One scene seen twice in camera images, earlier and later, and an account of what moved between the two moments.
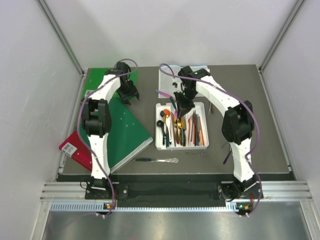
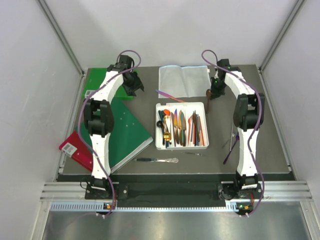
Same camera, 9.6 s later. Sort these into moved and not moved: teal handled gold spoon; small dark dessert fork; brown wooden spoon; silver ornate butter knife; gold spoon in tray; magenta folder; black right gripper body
Moved: brown wooden spoon; black right gripper body; teal handled gold spoon
Not moved: gold spoon in tray; silver ornate butter knife; small dark dessert fork; magenta folder
